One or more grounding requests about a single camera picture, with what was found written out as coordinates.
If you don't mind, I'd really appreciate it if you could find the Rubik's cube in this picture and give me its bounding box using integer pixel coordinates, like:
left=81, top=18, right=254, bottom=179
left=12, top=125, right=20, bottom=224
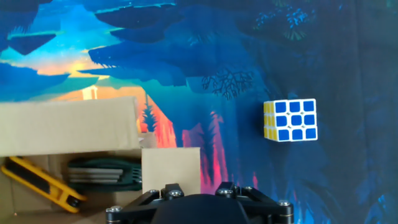
left=263, top=98, right=318, bottom=143

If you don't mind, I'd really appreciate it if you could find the brown cardboard box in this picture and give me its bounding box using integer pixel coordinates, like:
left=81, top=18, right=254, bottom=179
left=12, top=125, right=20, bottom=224
left=0, top=96, right=201, bottom=224

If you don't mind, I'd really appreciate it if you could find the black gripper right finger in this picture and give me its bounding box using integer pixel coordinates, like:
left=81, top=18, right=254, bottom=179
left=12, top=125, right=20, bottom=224
left=215, top=182, right=295, bottom=224

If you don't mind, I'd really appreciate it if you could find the landscape print tablecloth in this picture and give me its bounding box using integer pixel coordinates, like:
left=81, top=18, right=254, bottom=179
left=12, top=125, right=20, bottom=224
left=0, top=0, right=398, bottom=224

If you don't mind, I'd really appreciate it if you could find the dark green folding hex key set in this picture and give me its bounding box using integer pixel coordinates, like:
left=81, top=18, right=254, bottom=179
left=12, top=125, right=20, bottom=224
left=67, top=157, right=143, bottom=192

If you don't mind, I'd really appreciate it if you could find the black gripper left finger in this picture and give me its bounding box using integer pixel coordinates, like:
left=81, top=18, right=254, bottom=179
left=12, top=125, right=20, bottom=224
left=105, top=183, right=185, bottom=224

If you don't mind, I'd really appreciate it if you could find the yellow folding hex key set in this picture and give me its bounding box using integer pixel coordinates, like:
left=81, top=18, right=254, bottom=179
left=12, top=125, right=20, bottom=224
left=0, top=156, right=88, bottom=214

